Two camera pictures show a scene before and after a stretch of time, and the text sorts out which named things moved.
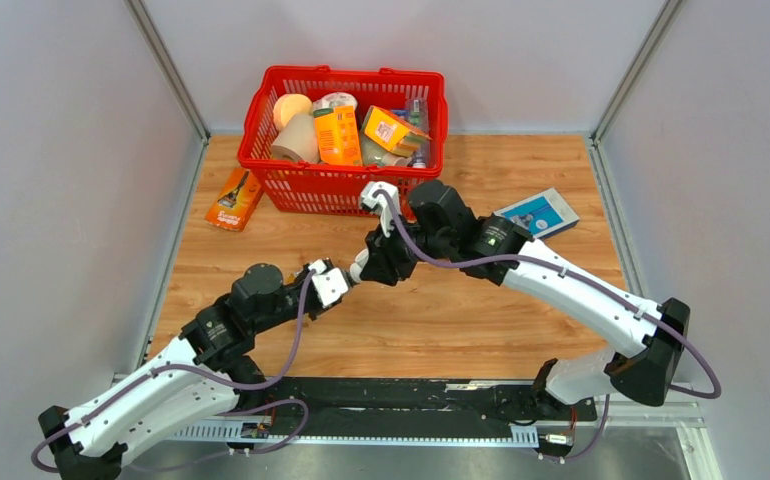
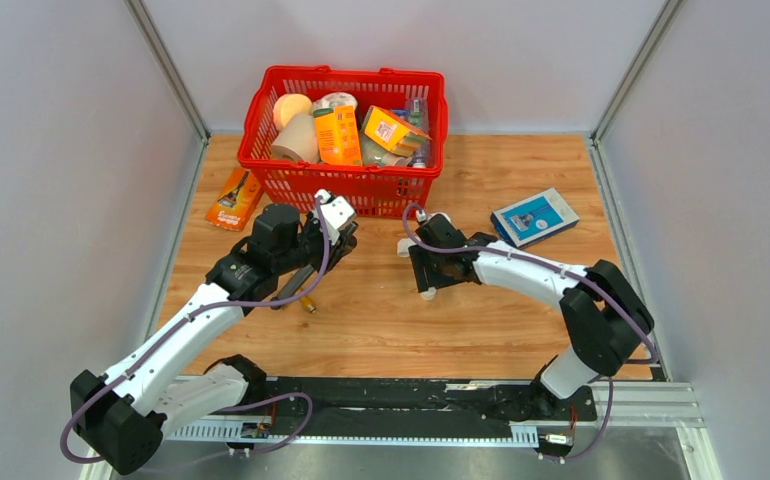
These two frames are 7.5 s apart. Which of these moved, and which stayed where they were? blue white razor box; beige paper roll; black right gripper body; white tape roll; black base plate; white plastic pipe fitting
Moved: white plastic pipe fitting; black right gripper body
Stayed: white tape roll; beige paper roll; blue white razor box; black base plate
